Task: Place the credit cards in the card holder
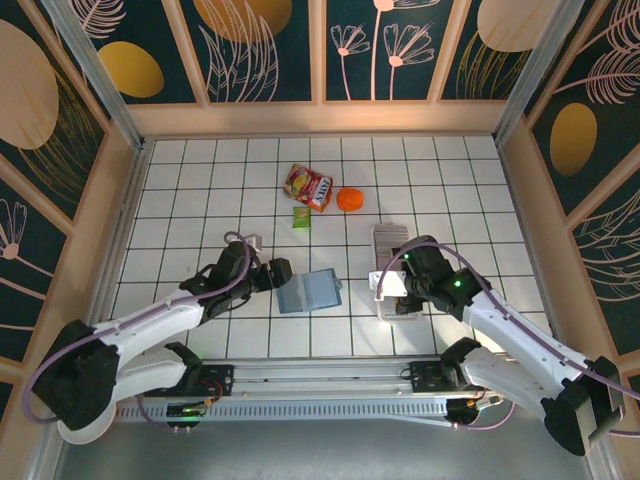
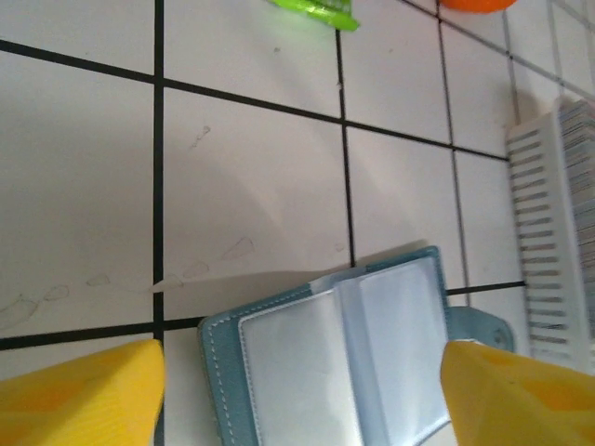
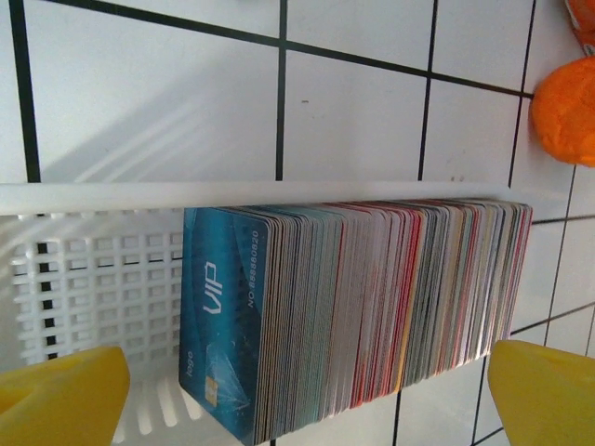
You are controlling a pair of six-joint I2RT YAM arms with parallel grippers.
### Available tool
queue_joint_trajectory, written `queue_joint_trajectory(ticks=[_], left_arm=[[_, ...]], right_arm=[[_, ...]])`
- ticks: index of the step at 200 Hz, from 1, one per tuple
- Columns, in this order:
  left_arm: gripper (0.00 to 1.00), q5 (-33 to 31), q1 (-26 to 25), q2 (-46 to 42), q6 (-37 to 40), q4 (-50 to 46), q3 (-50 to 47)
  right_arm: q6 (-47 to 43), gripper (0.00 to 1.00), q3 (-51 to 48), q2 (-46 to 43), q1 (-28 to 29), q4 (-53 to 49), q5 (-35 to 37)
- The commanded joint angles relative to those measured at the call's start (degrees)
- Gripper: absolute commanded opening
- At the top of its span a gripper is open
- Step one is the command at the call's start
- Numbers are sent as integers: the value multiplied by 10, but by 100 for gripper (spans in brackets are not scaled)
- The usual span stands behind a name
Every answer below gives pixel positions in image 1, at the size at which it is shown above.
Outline blue leather card holder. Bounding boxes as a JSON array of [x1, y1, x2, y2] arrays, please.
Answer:
[[277, 268, 345, 315]]

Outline white slotted card tray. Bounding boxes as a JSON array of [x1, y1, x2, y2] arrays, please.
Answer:
[[372, 223, 424, 322]]

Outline row of credit cards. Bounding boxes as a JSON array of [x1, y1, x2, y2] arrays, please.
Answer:
[[374, 225, 411, 262]]

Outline red orange snack bag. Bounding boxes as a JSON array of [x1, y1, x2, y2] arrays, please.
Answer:
[[282, 163, 334, 213]]

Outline orange fruit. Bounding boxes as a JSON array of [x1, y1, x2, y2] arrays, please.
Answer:
[[335, 186, 365, 213]]

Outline black electronics board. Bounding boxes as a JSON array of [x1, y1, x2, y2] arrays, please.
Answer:
[[446, 394, 504, 430], [166, 401, 206, 430]]

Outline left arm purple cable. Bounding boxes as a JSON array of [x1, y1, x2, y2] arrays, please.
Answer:
[[25, 230, 251, 432]]

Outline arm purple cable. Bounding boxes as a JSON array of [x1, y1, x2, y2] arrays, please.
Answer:
[[25, 230, 251, 432], [377, 237, 640, 432]]

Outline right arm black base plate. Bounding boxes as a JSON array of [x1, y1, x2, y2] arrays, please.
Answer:
[[408, 360, 501, 396]]

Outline aluminium mounting rail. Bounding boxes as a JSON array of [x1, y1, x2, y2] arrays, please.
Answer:
[[49, 355, 594, 401]]

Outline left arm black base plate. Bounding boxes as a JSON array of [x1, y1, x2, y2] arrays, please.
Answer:
[[143, 364, 236, 399]]

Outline slotted grey cable duct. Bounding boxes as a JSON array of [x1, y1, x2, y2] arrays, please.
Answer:
[[115, 398, 501, 426]]

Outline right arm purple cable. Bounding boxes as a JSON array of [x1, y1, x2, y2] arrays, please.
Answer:
[[377, 237, 640, 432]]

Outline aluminium frame post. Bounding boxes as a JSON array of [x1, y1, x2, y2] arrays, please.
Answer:
[[42, 0, 147, 151], [493, 0, 587, 144]]

